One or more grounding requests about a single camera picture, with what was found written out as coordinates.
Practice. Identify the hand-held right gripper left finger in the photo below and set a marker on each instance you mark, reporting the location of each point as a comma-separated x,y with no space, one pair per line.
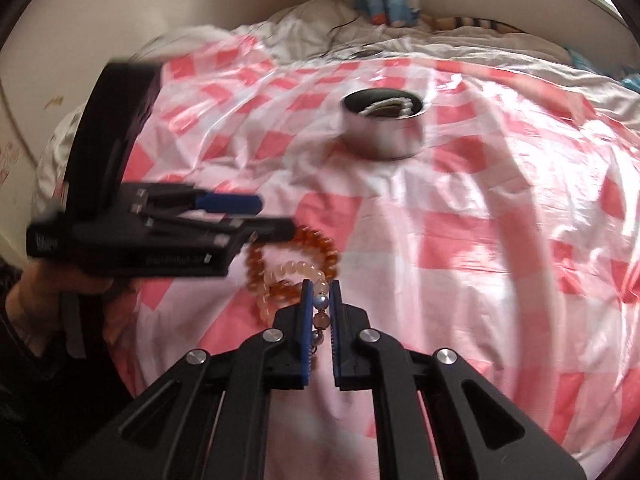
303,322

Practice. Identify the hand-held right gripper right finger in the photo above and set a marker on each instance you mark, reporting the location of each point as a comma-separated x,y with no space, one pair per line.
336,322

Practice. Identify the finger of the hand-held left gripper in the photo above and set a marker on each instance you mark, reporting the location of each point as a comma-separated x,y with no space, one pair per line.
225,203
270,228

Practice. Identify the round metal tin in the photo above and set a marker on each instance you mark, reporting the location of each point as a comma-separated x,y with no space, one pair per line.
385,137

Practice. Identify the person's left forearm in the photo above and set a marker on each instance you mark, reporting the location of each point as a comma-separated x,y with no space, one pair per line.
35,410

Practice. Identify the person's left hand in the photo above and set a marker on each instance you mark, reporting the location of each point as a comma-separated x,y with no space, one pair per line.
35,305

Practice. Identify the red and white checkered plastic sheet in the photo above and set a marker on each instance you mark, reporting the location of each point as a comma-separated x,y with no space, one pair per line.
450,235

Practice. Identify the white bed sheet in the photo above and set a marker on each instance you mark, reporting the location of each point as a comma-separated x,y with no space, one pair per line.
310,22

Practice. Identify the blue plastic bag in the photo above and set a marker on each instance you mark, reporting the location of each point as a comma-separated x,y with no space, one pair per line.
620,72

